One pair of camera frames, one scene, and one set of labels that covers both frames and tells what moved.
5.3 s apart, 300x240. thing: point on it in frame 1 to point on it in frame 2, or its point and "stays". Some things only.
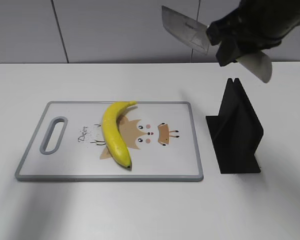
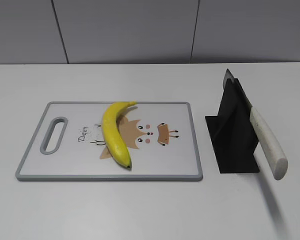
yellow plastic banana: [111, 133] stays
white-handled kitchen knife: [193, 33] to [272, 153]
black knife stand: [236, 132] stays
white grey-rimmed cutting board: [162, 138] stays
